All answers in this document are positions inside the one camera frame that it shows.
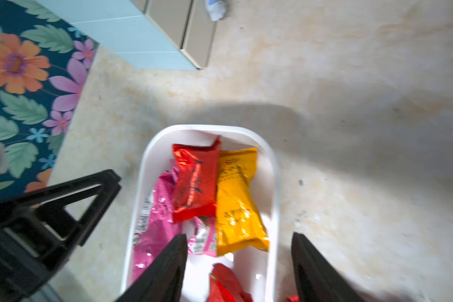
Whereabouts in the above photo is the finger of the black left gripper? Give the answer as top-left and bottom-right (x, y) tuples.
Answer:
(0, 169), (122, 246)

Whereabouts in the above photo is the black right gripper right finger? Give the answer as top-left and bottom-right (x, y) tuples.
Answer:
(291, 232), (363, 302)

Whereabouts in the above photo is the white plastic storage box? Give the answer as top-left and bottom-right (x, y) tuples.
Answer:
(120, 124), (281, 302)

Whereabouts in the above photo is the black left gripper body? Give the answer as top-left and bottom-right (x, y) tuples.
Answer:
(0, 211), (83, 301)

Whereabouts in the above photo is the light blue drawer cabinet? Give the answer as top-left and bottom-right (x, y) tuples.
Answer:
(40, 0), (227, 70)

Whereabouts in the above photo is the red foil tea bag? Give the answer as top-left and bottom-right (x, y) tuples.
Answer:
(206, 263), (253, 302)
(172, 137), (221, 223)

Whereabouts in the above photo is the yellow tea bag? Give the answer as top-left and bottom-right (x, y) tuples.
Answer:
(216, 148), (269, 257)

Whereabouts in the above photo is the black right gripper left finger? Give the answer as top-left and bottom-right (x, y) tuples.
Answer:
(117, 234), (187, 302)

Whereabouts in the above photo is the pink tea bag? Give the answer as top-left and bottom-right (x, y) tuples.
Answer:
(187, 216), (217, 257)
(132, 171), (182, 281)

